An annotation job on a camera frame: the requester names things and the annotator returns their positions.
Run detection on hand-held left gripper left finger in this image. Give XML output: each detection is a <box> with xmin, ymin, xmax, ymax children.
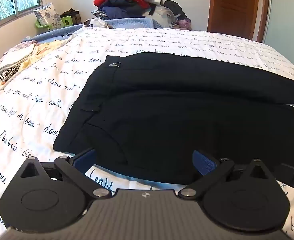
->
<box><xmin>12</xmin><ymin>148</ymin><xmax>113</xmax><ymax>200</ymax></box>

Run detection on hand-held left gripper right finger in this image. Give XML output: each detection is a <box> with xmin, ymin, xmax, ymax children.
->
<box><xmin>178</xmin><ymin>149</ymin><xmax>276</xmax><ymax>200</ymax></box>

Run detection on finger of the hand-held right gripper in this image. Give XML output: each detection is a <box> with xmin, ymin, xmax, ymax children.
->
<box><xmin>280</xmin><ymin>152</ymin><xmax>294</xmax><ymax>198</ymax></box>

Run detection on black pants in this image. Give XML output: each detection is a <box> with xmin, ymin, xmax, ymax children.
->
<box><xmin>52</xmin><ymin>52</ymin><xmax>294</xmax><ymax>185</ymax></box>

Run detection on white script printed blanket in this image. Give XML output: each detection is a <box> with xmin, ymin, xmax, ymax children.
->
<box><xmin>0</xmin><ymin>27</ymin><xmax>294</xmax><ymax>240</ymax></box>

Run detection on pale yellow cloth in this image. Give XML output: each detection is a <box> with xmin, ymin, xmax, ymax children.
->
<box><xmin>19</xmin><ymin>41</ymin><xmax>65</xmax><ymax>70</ymax></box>

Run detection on zebra striped cloth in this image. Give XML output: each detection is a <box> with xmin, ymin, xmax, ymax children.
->
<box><xmin>0</xmin><ymin>66</ymin><xmax>21</xmax><ymax>100</ymax></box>

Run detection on pink floral cloth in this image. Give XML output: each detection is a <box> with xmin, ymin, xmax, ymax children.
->
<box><xmin>0</xmin><ymin>40</ymin><xmax>41</xmax><ymax>85</ymax></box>

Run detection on purple pink cloth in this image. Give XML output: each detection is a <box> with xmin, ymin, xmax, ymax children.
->
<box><xmin>172</xmin><ymin>17</ymin><xmax>193</xmax><ymax>30</ymax></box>

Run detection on blue quilted bed cover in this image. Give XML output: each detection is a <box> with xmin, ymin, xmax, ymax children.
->
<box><xmin>22</xmin><ymin>17</ymin><xmax>162</xmax><ymax>43</ymax></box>

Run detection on dark brown bag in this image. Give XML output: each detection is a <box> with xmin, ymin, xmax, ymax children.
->
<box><xmin>60</xmin><ymin>8</ymin><xmax>82</xmax><ymax>25</ymax></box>

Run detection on floral pillow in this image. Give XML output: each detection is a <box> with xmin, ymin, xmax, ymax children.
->
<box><xmin>33</xmin><ymin>2</ymin><xmax>65</xmax><ymax>30</ymax></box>

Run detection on white plastic bag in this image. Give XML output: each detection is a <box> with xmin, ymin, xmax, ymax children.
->
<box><xmin>151</xmin><ymin>4</ymin><xmax>176</xmax><ymax>28</ymax></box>

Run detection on black backpack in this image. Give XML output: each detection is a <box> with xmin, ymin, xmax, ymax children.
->
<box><xmin>163</xmin><ymin>0</ymin><xmax>189</xmax><ymax>22</ymax></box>

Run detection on brown wooden door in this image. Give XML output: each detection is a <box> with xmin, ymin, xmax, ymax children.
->
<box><xmin>207</xmin><ymin>0</ymin><xmax>262</xmax><ymax>40</ymax></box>

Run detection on pile of clothes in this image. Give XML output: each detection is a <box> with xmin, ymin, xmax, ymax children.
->
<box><xmin>91</xmin><ymin>0</ymin><xmax>164</xmax><ymax>22</ymax></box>

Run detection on pale wardrobe door flower stickers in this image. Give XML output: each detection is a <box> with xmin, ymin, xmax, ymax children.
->
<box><xmin>263</xmin><ymin>0</ymin><xmax>294</xmax><ymax>52</ymax></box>

